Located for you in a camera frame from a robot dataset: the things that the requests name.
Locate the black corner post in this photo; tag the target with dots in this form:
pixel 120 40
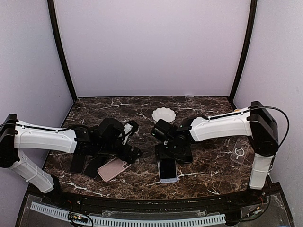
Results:
pixel 60 50
pixel 245 49

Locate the black right corner post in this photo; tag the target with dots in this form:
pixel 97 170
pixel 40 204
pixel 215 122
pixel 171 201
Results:
pixel 245 49

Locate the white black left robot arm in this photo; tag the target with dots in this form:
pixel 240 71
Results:
pixel 109 137

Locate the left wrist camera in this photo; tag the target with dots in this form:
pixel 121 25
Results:
pixel 130 128

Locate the clear magsafe phone case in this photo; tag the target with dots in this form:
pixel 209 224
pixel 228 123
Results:
pixel 239 152

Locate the white slotted cable duct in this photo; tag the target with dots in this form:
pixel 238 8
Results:
pixel 126 219

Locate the pink phone case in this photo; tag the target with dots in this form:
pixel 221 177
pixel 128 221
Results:
pixel 112 169

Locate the black phone case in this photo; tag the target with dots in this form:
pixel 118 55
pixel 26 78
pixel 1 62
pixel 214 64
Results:
pixel 186 158

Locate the lavender phone case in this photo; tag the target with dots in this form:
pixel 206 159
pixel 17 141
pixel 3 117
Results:
pixel 167 180

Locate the black left corner post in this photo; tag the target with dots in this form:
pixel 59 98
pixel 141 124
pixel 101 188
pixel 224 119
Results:
pixel 60 50

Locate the black front table rail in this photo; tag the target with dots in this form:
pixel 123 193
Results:
pixel 226 203

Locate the black smartphone silver edge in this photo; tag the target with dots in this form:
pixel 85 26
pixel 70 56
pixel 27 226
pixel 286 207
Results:
pixel 168 169

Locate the white scalloped bowl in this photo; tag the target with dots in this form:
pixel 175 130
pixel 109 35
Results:
pixel 164 113

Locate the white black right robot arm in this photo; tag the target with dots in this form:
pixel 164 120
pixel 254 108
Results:
pixel 253 122

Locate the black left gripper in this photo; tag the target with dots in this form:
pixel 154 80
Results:
pixel 133 156

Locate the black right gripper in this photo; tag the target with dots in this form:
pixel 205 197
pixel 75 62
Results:
pixel 160 154

